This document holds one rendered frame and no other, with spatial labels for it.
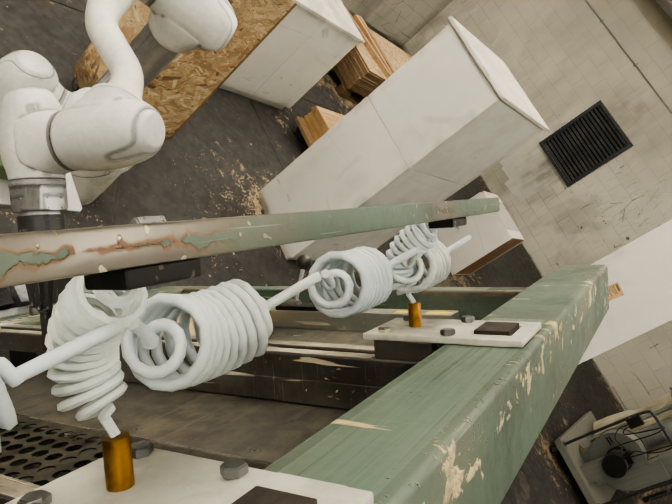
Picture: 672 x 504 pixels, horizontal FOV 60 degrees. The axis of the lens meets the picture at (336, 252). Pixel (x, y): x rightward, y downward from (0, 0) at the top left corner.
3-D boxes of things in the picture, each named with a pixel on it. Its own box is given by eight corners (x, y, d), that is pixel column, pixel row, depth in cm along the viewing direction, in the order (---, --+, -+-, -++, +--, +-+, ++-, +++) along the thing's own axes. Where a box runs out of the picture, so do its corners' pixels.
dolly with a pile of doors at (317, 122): (326, 136, 565) (349, 116, 550) (348, 180, 549) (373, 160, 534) (285, 123, 514) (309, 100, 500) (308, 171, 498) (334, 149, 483)
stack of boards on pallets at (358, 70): (403, 84, 885) (426, 64, 864) (435, 139, 852) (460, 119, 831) (302, 29, 683) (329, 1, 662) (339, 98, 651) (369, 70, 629)
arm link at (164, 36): (49, 104, 183) (114, 143, 195) (30, 142, 174) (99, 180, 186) (182, -62, 134) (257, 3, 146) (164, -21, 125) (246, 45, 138)
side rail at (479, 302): (198, 319, 188) (195, 285, 187) (562, 335, 132) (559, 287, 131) (185, 323, 183) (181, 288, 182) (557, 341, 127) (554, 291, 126)
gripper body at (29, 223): (5, 215, 101) (10, 269, 101) (35, 212, 97) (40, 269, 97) (45, 214, 107) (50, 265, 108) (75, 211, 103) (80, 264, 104)
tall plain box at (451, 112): (325, 204, 488) (503, 62, 405) (356, 266, 469) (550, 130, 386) (251, 192, 414) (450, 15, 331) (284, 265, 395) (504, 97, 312)
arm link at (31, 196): (28, 177, 95) (31, 214, 96) (77, 179, 103) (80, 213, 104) (-4, 182, 100) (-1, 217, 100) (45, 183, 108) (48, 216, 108)
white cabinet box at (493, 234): (444, 231, 667) (497, 195, 633) (469, 275, 649) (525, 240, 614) (426, 228, 630) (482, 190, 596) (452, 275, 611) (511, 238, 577)
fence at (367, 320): (134, 316, 166) (133, 302, 166) (460, 330, 118) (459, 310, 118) (120, 319, 162) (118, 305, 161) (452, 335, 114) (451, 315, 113)
